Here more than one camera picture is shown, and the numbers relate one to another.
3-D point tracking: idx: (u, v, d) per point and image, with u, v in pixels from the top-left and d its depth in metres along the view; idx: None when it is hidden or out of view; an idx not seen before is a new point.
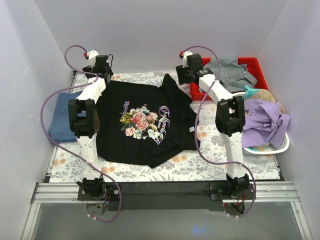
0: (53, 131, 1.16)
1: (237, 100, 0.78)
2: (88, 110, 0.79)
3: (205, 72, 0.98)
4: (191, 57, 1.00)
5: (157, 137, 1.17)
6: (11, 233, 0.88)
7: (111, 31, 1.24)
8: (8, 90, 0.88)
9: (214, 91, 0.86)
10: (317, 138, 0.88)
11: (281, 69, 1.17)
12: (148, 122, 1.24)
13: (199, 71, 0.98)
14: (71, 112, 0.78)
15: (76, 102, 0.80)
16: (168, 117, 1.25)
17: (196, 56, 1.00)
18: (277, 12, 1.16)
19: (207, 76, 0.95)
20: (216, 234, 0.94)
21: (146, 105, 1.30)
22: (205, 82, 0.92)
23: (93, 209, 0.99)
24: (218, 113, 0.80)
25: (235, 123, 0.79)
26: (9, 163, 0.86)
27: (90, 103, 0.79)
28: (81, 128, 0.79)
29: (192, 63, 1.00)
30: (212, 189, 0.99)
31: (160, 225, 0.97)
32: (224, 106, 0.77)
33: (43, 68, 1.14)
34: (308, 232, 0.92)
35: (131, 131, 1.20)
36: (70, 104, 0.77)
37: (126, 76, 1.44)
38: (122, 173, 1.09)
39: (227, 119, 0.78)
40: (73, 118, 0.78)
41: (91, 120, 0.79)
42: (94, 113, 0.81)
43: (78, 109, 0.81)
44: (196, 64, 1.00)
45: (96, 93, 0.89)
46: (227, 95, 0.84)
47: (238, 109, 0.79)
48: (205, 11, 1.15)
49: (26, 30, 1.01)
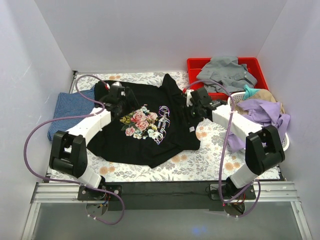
0: (53, 131, 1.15)
1: (269, 131, 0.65)
2: (73, 149, 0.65)
3: (218, 103, 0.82)
4: (195, 91, 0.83)
5: (157, 137, 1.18)
6: (11, 233, 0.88)
7: (111, 31, 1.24)
8: (8, 90, 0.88)
9: (236, 124, 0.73)
10: (317, 138, 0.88)
11: (281, 69, 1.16)
12: (148, 122, 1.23)
13: (210, 104, 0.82)
14: (55, 145, 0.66)
15: (65, 135, 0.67)
16: (168, 117, 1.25)
17: (202, 88, 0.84)
18: (277, 12, 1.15)
19: (221, 108, 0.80)
20: (216, 233, 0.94)
21: (146, 105, 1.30)
22: (221, 115, 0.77)
23: (93, 209, 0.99)
24: (249, 150, 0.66)
25: (272, 159, 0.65)
26: (9, 163, 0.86)
27: (79, 140, 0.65)
28: (61, 168, 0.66)
29: (198, 98, 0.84)
30: (212, 189, 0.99)
31: (160, 225, 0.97)
32: (257, 141, 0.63)
33: (43, 68, 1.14)
34: (308, 232, 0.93)
35: (131, 131, 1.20)
36: (57, 136, 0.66)
37: (126, 76, 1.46)
38: (122, 173, 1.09)
39: (262, 157, 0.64)
40: (55, 153, 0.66)
41: (74, 162, 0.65)
42: (81, 154, 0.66)
43: (65, 144, 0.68)
44: (204, 98, 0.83)
45: (93, 128, 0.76)
46: (253, 126, 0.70)
47: (272, 142, 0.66)
48: (205, 11, 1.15)
49: (26, 31, 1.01)
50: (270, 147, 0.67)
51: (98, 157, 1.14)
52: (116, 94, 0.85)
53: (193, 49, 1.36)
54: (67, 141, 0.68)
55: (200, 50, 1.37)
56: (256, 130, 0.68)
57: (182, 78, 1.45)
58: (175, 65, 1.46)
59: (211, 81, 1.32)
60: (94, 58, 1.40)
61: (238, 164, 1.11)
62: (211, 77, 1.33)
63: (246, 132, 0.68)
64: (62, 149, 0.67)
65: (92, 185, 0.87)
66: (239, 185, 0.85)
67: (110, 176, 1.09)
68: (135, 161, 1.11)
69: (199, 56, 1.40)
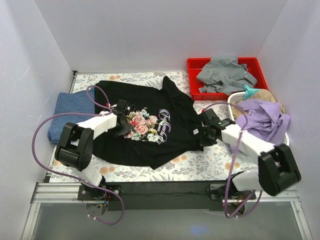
0: (53, 131, 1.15)
1: (281, 150, 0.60)
2: (81, 139, 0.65)
3: (227, 123, 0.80)
4: (202, 112, 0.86)
5: (157, 140, 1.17)
6: (11, 232, 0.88)
7: (111, 31, 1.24)
8: (8, 90, 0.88)
9: (247, 142, 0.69)
10: (317, 138, 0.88)
11: (281, 69, 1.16)
12: (148, 126, 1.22)
13: (219, 124, 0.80)
14: (63, 134, 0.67)
15: (74, 127, 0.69)
16: (168, 121, 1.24)
17: (210, 109, 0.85)
18: (277, 12, 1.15)
19: (230, 127, 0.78)
20: (216, 233, 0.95)
21: (146, 109, 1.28)
22: (230, 133, 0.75)
23: (93, 209, 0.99)
24: (261, 170, 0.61)
25: (287, 180, 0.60)
26: (9, 163, 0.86)
27: (88, 131, 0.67)
28: (66, 158, 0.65)
29: (206, 118, 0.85)
30: (212, 189, 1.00)
31: (160, 225, 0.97)
32: (269, 159, 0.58)
33: (43, 68, 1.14)
34: (308, 232, 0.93)
35: (130, 134, 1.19)
36: (66, 127, 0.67)
37: (126, 76, 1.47)
38: (122, 173, 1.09)
39: (276, 176, 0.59)
40: (62, 143, 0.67)
41: (80, 153, 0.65)
42: (88, 145, 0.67)
43: (74, 136, 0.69)
44: (213, 119, 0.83)
45: (101, 125, 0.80)
46: (265, 144, 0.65)
47: (286, 161, 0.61)
48: (205, 11, 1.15)
49: (26, 30, 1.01)
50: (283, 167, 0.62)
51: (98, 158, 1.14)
52: (123, 106, 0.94)
53: (193, 49, 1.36)
54: (75, 134, 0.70)
55: (200, 50, 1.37)
56: (268, 149, 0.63)
57: (182, 77, 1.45)
58: (175, 65, 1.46)
59: (211, 81, 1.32)
60: (94, 57, 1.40)
61: (238, 163, 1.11)
62: (211, 77, 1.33)
63: (257, 151, 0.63)
64: (69, 141, 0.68)
65: (93, 183, 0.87)
66: (241, 188, 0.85)
67: (110, 176, 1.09)
68: (136, 161, 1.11)
69: (199, 56, 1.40)
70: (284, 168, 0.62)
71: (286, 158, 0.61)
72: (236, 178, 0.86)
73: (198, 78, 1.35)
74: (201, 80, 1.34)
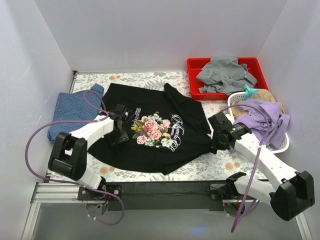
0: (53, 131, 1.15)
1: (302, 179, 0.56)
2: (74, 150, 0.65)
3: (241, 130, 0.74)
4: (214, 116, 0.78)
5: (171, 145, 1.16)
6: (11, 232, 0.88)
7: (111, 31, 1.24)
8: (8, 90, 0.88)
9: (266, 163, 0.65)
10: (317, 139, 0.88)
11: (281, 69, 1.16)
12: (161, 131, 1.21)
13: (233, 129, 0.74)
14: (56, 145, 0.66)
15: (67, 136, 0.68)
16: (181, 125, 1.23)
17: (222, 113, 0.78)
18: (277, 11, 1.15)
19: (246, 137, 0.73)
20: (216, 233, 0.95)
21: (158, 113, 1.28)
22: (246, 146, 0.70)
23: (93, 209, 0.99)
24: (277, 196, 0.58)
25: (301, 207, 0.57)
26: (9, 163, 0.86)
27: (81, 141, 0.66)
28: (59, 169, 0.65)
29: (217, 123, 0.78)
30: (212, 189, 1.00)
31: (160, 225, 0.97)
32: (289, 189, 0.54)
33: (43, 68, 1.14)
34: (308, 233, 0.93)
35: (143, 139, 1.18)
36: (59, 136, 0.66)
37: (126, 76, 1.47)
38: (122, 173, 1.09)
39: (292, 205, 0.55)
40: (55, 154, 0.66)
41: (73, 163, 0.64)
42: (82, 156, 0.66)
43: (67, 145, 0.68)
44: (224, 123, 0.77)
45: (96, 132, 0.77)
46: (287, 170, 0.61)
47: (304, 189, 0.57)
48: (205, 10, 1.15)
49: (26, 30, 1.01)
50: (300, 192, 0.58)
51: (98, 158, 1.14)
52: (121, 111, 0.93)
53: (193, 49, 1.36)
54: (68, 143, 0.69)
55: (200, 50, 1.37)
56: (290, 177, 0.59)
57: (182, 78, 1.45)
58: (175, 65, 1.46)
59: (211, 81, 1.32)
60: (94, 58, 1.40)
61: (238, 163, 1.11)
62: (211, 77, 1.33)
63: (279, 178, 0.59)
64: (62, 150, 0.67)
65: (91, 186, 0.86)
66: (242, 192, 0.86)
67: (110, 176, 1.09)
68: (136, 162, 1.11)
69: (199, 55, 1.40)
70: (300, 194, 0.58)
71: (305, 187, 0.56)
72: (240, 182, 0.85)
73: (198, 78, 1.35)
74: (201, 80, 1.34)
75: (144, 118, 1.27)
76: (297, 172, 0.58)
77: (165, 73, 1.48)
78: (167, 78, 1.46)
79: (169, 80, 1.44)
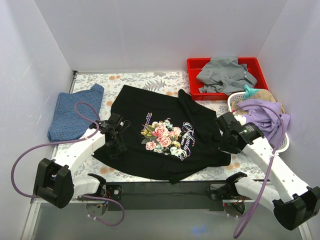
0: (53, 131, 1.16)
1: (314, 195, 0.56)
2: (56, 182, 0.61)
3: (252, 131, 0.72)
4: (221, 118, 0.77)
5: (180, 154, 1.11)
6: (11, 232, 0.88)
7: (111, 31, 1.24)
8: (8, 90, 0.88)
9: (278, 175, 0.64)
10: (317, 139, 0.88)
11: (281, 69, 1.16)
12: (171, 138, 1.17)
13: (243, 131, 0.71)
14: (39, 174, 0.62)
15: (50, 163, 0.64)
16: (193, 135, 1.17)
17: (230, 114, 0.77)
18: (277, 11, 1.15)
19: (257, 141, 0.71)
20: (216, 233, 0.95)
21: (169, 119, 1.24)
22: (258, 153, 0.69)
23: (93, 209, 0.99)
24: (285, 208, 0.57)
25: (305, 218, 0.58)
26: (9, 163, 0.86)
27: (63, 172, 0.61)
28: (45, 197, 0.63)
29: (225, 124, 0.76)
30: (212, 189, 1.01)
31: (160, 225, 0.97)
32: (300, 206, 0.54)
33: (43, 68, 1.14)
34: (308, 232, 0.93)
35: (152, 145, 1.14)
36: (41, 164, 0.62)
37: (126, 76, 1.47)
38: (123, 173, 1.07)
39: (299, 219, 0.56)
40: (40, 182, 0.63)
41: (58, 193, 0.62)
42: (67, 185, 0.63)
43: (52, 171, 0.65)
44: (232, 123, 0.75)
45: (82, 154, 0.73)
46: (298, 185, 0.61)
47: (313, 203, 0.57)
48: (205, 10, 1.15)
49: (26, 30, 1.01)
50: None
51: None
52: (116, 120, 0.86)
53: (193, 49, 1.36)
54: (53, 169, 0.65)
55: (200, 50, 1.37)
56: (302, 192, 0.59)
57: (182, 77, 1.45)
58: (175, 65, 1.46)
59: (211, 81, 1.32)
60: (94, 58, 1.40)
61: (238, 164, 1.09)
62: (211, 77, 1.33)
63: (291, 193, 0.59)
64: (48, 177, 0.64)
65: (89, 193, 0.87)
66: (242, 192, 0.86)
67: (110, 176, 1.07)
68: (137, 164, 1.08)
69: (199, 56, 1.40)
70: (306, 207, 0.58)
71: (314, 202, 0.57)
72: (240, 184, 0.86)
73: (198, 78, 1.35)
74: (201, 80, 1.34)
75: (156, 123, 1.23)
76: (309, 188, 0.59)
77: (165, 73, 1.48)
78: (167, 78, 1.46)
79: (169, 80, 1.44)
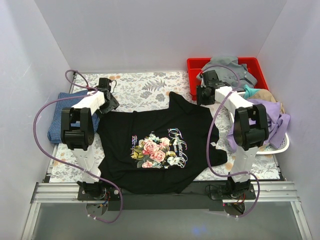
0: (53, 131, 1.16)
1: (257, 108, 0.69)
2: (81, 118, 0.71)
3: (222, 84, 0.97)
4: (205, 73, 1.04)
5: (179, 162, 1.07)
6: (11, 233, 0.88)
7: (111, 31, 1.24)
8: (8, 89, 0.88)
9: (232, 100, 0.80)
10: (317, 138, 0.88)
11: (281, 69, 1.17)
12: (164, 150, 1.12)
13: (215, 84, 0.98)
14: (64, 119, 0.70)
15: (71, 110, 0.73)
16: (182, 139, 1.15)
17: (212, 72, 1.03)
18: (277, 12, 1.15)
19: (224, 88, 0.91)
20: (216, 233, 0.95)
21: (153, 132, 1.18)
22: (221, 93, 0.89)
23: (93, 209, 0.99)
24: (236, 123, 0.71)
25: (256, 135, 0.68)
26: (8, 163, 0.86)
27: (85, 110, 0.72)
28: (73, 139, 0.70)
29: (207, 79, 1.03)
30: (212, 189, 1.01)
31: (160, 225, 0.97)
32: (242, 113, 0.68)
33: (43, 68, 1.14)
34: (308, 232, 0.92)
35: (148, 165, 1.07)
36: (64, 111, 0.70)
37: (126, 76, 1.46)
38: None
39: (245, 130, 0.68)
40: (65, 127, 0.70)
41: (84, 129, 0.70)
42: (89, 123, 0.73)
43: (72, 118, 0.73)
44: (212, 79, 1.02)
45: (92, 103, 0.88)
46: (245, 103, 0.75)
47: (258, 118, 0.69)
48: (204, 11, 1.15)
49: (26, 29, 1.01)
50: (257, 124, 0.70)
51: (98, 157, 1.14)
52: (104, 84, 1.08)
53: (193, 49, 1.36)
54: (73, 115, 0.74)
55: (200, 50, 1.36)
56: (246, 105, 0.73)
57: (182, 77, 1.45)
58: (175, 65, 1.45)
59: None
60: (94, 57, 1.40)
61: None
62: None
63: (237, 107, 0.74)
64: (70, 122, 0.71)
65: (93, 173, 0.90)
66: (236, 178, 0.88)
67: None
68: (137, 183, 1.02)
69: (199, 55, 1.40)
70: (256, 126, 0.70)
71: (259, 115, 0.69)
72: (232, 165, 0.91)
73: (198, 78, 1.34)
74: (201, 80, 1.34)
75: (145, 140, 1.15)
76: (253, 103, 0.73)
77: (165, 73, 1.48)
78: (167, 78, 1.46)
79: (169, 80, 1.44)
